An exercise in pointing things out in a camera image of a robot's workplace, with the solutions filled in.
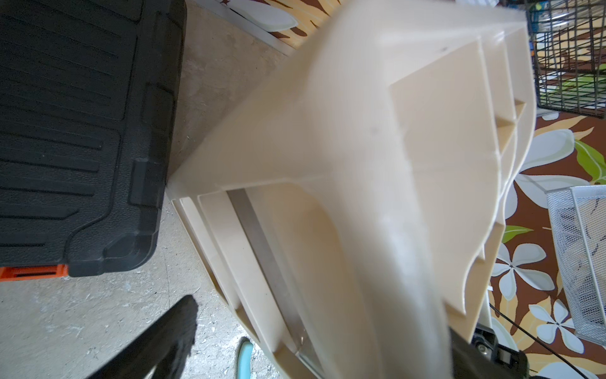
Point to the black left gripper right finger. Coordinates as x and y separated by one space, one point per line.
485 357

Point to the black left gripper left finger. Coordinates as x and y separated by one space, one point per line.
161 351

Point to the blue fruit knife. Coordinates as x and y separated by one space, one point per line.
244 357

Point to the beige plastic drawer organizer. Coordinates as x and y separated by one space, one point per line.
349 210

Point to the white mesh corner basket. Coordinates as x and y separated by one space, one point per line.
577 217

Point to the black plastic tool case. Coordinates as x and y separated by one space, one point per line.
89 93

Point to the black wire wall basket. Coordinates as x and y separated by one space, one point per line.
567 40

